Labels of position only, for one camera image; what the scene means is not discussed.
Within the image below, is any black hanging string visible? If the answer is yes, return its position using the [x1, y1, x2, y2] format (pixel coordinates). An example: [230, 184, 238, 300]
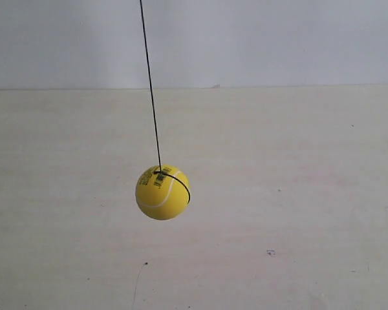
[138, 0, 191, 205]

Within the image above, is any yellow tennis ball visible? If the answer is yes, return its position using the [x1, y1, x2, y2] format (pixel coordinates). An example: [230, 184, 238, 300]
[135, 165, 191, 221]

